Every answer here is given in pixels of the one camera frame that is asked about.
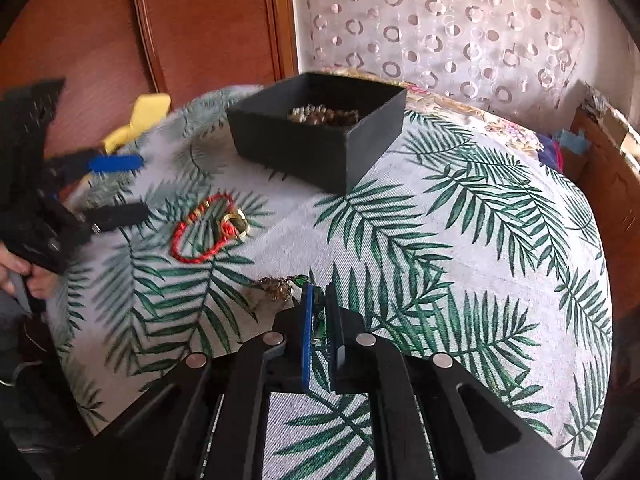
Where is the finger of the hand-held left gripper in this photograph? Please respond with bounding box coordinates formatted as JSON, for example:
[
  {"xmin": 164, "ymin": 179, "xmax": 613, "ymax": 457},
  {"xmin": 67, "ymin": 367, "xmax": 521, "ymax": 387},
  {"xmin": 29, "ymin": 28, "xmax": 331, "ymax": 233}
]
[
  {"xmin": 55, "ymin": 151, "xmax": 146, "ymax": 183},
  {"xmin": 75, "ymin": 202, "xmax": 150, "ymax": 235}
]

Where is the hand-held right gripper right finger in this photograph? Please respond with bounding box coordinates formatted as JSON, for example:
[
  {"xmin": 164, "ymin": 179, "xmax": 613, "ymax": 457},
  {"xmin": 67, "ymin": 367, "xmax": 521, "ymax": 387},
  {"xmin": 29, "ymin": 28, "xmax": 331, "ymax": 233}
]
[{"xmin": 326, "ymin": 284, "xmax": 583, "ymax": 480}]

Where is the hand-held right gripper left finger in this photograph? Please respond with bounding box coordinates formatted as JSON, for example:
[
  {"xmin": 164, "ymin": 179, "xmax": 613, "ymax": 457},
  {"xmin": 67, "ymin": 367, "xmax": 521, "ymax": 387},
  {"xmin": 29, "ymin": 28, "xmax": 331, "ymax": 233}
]
[{"xmin": 75, "ymin": 284, "xmax": 315, "ymax": 480}]

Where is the green pendant necklace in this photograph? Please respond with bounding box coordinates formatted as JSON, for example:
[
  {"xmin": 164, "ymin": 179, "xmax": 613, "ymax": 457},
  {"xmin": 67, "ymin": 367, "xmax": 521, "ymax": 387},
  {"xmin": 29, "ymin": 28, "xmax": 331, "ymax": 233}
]
[{"xmin": 257, "ymin": 274, "xmax": 328, "ymax": 347}]

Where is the red bead bracelet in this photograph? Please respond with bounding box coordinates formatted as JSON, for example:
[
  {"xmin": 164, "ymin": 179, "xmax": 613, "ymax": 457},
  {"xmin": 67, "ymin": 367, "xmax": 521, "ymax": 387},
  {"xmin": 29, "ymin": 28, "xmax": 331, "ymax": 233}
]
[{"xmin": 170, "ymin": 192, "xmax": 237, "ymax": 264}]

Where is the gold ring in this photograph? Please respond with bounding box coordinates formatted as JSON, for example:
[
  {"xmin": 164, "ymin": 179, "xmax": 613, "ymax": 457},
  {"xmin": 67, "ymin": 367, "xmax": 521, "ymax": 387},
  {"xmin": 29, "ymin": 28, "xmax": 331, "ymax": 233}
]
[{"xmin": 219, "ymin": 209, "xmax": 249, "ymax": 239}]

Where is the gold bead bracelet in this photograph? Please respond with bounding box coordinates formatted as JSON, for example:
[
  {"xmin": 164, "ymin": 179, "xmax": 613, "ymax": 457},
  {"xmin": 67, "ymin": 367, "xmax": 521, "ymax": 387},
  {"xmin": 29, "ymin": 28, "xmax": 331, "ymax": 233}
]
[{"xmin": 287, "ymin": 104, "xmax": 328, "ymax": 123}]

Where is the black box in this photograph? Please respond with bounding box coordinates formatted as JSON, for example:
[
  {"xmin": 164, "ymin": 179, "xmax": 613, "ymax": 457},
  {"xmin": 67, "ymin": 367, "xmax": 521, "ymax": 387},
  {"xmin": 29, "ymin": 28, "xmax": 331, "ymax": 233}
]
[{"xmin": 226, "ymin": 71, "xmax": 407, "ymax": 196}]

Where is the dark brown bead bracelet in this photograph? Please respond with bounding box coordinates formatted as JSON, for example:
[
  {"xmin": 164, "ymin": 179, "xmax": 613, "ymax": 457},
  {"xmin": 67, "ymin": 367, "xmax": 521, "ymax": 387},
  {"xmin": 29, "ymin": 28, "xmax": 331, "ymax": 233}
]
[{"xmin": 320, "ymin": 106, "xmax": 362, "ymax": 126}]

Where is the person's left hand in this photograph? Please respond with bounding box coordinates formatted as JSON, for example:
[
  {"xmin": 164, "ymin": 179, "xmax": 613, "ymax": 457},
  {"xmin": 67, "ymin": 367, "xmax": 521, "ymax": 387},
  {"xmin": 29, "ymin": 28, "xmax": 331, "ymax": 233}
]
[{"xmin": 0, "ymin": 244, "xmax": 57, "ymax": 302}]

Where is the yellow plush toy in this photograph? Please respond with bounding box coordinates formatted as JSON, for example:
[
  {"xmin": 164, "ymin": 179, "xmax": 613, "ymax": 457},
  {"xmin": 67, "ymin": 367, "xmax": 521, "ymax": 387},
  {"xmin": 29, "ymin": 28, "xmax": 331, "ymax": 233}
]
[{"xmin": 102, "ymin": 92, "xmax": 172, "ymax": 156}]

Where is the leaf print tablecloth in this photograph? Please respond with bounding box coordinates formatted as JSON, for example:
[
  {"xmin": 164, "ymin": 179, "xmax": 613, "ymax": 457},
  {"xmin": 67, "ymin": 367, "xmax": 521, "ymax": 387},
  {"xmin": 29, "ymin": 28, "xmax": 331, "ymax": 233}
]
[{"xmin": 47, "ymin": 82, "xmax": 615, "ymax": 480}]

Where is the wooden wardrobe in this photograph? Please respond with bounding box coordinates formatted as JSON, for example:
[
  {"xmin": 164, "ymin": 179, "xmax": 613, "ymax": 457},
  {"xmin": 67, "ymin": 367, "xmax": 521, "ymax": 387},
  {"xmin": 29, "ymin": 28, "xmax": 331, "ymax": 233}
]
[{"xmin": 0, "ymin": 0, "xmax": 301, "ymax": 126}]

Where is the floral blanket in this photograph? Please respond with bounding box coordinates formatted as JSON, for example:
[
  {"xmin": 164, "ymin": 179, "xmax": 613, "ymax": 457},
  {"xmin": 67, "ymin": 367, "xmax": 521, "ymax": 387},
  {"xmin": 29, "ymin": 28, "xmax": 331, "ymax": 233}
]
[{"xmin": 320, "ymin": 65, "xmax": 551, "ymax": 158}]

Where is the dark blue blanket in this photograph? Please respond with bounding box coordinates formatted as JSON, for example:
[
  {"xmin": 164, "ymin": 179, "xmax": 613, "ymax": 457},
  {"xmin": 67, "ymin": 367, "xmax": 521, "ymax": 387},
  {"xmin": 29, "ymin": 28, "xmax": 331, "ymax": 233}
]
[{"xmin": 537, "ymin": 132, "xmax": 568, "ymax": 173}]

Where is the blue cloth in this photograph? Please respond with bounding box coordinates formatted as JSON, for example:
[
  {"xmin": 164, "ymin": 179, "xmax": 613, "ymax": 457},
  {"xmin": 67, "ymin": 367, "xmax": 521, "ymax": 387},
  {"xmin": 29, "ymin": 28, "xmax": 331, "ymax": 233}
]
[{"xmin": 554, "ymin": 127, "xmax": 592, "ymax": 157}]

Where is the circle pattern curtain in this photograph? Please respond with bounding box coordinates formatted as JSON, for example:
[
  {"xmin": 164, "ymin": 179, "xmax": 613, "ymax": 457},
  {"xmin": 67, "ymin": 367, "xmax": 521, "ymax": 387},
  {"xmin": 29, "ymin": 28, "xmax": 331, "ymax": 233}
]
[{"xmin": 289, "ymin": 0, "xmax": 608, "ymax": 133}]

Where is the cardboard box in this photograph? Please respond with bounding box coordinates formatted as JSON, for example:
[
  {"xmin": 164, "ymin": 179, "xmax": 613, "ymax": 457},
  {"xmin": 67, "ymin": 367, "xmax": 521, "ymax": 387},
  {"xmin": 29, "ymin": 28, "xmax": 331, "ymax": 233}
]
[{"xmin": 580, "ymin": 79, "xmax": 640, "ymax": 166}]

